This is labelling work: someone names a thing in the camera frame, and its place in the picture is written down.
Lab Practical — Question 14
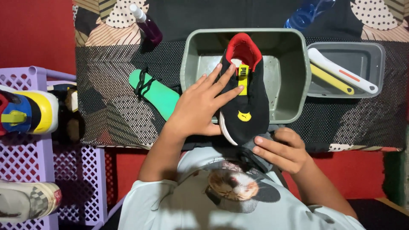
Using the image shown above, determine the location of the black mesh mat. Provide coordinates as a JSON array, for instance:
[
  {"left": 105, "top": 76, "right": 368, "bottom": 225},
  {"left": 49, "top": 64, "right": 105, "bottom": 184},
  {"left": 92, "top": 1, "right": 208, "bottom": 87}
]
[{"left": 76, "top": 38, "right": 409, "bottom": 151}]

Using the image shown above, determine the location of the purple plastic rack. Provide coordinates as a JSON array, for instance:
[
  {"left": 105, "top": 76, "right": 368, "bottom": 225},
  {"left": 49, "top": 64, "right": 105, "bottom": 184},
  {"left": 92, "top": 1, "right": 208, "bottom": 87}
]
[{"left": 0, "top": 66, "right": 127, "bottom": 230}]

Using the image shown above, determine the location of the yellow handled brush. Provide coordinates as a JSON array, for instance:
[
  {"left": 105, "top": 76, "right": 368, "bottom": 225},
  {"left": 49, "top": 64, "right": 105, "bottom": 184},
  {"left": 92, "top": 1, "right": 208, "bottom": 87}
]
[{"left": 310, "top": 63, "right": 355, "bottom": 95}]

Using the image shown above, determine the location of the person's left hand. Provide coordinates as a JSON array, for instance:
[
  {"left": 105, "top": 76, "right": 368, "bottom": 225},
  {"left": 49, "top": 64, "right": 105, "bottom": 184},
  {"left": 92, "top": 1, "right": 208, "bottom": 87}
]
[{"left": 164, "top": 63, "right": 245, "bottom": 138}]

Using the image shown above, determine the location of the grey cleaning cloth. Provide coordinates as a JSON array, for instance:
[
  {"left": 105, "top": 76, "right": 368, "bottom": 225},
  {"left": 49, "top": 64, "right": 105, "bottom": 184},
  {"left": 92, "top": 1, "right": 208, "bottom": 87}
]
[{"left": 238, "top": 125, "right": 286, "bottom": 174}]

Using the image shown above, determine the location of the blue yellow white sneaker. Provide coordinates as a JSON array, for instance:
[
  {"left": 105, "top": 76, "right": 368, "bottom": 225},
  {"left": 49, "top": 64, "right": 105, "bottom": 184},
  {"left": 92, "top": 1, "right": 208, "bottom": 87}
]
[{"left": 0, "top": 85, "right": 59, "bottom": 136}]

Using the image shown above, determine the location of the person's right hand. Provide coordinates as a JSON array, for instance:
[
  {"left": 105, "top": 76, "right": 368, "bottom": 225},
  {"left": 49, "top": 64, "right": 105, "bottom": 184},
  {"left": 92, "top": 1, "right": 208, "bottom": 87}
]
[{"left": 252, "top": 128, "right": 309, "bottom": 174}]

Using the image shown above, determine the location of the grey-green plastic basin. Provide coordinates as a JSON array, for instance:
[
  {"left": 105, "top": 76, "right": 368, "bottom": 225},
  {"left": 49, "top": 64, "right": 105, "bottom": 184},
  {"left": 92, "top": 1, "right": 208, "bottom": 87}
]
[{"left": 180, "top": 28, "right": 312, "bottom": 124}]

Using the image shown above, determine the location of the white brush with orange stripe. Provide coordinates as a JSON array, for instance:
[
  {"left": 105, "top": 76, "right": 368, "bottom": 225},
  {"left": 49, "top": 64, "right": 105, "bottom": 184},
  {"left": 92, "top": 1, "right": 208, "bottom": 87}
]
[{"left": 308, "top": 48, "right": 379, "bottom": 95}]

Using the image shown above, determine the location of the white cat print t-shirt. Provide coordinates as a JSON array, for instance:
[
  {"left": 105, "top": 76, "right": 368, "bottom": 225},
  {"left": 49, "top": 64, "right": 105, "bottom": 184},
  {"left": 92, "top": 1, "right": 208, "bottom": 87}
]
[{"left": 118, "top": 147, "right": 366, "bottom": 230}]

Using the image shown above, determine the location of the black shoelace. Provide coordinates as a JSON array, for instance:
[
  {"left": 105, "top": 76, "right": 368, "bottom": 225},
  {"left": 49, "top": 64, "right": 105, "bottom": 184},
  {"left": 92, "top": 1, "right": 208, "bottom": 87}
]
[{"left": 134, "top": 65, "right": 162, "bottom": 100}]

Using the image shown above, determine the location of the black sneaker with red lining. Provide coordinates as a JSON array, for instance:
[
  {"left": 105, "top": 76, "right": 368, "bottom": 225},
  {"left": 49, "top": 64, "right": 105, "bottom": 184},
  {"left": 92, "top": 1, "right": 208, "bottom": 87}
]
[{"left": 219, "top": 33, "right": 270, "bottom": 146}]

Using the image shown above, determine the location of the patterned tablecloth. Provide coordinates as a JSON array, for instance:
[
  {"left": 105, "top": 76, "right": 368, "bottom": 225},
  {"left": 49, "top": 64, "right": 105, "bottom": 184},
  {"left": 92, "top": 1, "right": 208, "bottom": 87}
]
[{"left": 73, "top": 0, "right": 409, "bottom": 152}]

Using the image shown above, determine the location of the blue plastic bottle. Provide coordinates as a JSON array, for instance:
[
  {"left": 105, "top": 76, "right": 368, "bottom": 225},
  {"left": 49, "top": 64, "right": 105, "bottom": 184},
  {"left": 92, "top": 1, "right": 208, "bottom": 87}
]
[{"left": 284, "top": 0, "right": 336, "bottom": 31}]

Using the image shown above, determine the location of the beige checkered sneaker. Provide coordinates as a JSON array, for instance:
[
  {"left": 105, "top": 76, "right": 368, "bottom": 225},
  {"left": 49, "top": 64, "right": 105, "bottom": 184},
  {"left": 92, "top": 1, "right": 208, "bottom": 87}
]
[{"left": 0, "top": 180, "right": 63, "bottom": 224}]

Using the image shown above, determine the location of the purple spray bottle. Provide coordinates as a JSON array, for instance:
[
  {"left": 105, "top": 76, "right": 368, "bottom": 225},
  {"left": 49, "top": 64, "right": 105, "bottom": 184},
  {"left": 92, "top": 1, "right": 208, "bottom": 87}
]
[{"left": 129, "top": 3, "right": 163, "bottom": 45}]

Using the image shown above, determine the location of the green shoe insole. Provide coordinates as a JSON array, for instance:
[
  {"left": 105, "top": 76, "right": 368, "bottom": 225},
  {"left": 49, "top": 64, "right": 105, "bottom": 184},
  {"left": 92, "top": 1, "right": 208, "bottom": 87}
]
[{"left": 129, "top": 69, "right": 180, "bottom": 121}]

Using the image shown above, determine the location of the clear grey plastic container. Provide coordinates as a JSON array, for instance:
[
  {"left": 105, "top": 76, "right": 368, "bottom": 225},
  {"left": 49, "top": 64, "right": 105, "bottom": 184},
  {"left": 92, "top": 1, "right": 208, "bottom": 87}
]
[{"left": 307, "top": 42, "right": 386, "bottom": 98}]

